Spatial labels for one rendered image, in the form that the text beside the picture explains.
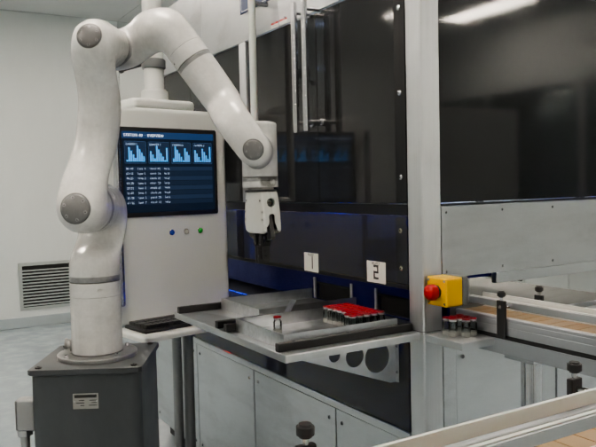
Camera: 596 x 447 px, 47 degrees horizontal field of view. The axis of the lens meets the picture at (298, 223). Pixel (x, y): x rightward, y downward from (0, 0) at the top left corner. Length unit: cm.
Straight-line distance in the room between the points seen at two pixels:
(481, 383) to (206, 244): 115
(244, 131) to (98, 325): 58
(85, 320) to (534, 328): 105
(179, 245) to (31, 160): 458
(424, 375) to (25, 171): 561
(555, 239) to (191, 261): 126
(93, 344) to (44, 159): 538
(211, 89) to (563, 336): 97
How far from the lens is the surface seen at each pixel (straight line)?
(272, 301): 231
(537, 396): 182
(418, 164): 179
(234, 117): 157
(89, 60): 168
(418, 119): 179
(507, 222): 200
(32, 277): 703
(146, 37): 172
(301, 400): 239
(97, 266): 171
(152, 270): 249
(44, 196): 703
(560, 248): 217
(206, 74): 165
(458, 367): 193
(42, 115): 707
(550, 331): 168
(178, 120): 255
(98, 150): 170
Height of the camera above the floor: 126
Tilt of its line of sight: 3 degrees down
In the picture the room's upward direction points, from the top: 1 degrees counter-clockwise
